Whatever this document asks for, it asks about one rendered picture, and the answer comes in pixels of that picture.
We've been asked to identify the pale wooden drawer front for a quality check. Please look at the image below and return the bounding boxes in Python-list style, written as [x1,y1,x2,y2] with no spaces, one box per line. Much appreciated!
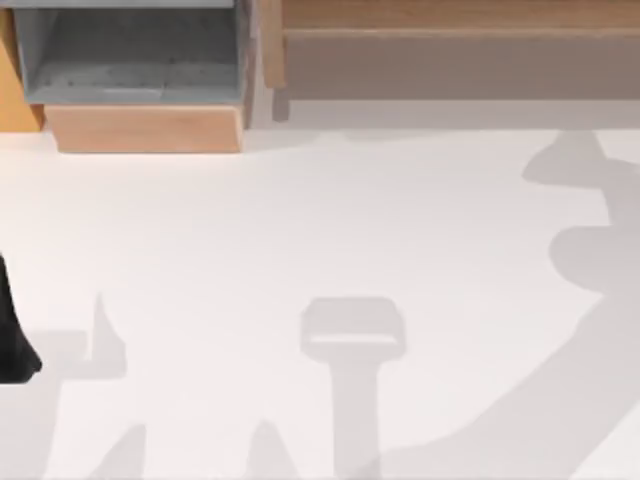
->
[43,103,245,154]

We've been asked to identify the wooden open shelf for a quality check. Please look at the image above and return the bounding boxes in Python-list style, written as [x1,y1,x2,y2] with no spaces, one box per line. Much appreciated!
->
[263,0,640,123]

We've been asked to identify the pulled-out grey pierced drawer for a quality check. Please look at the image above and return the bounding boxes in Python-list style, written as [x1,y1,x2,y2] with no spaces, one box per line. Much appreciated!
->
[12,0,251,130]

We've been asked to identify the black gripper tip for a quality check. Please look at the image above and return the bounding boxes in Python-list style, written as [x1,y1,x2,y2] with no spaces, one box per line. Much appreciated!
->
[0,254,43,386]

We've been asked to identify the wooden cupboard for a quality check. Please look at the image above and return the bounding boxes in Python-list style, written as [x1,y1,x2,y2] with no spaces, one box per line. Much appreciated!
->
[0,8,47,134]

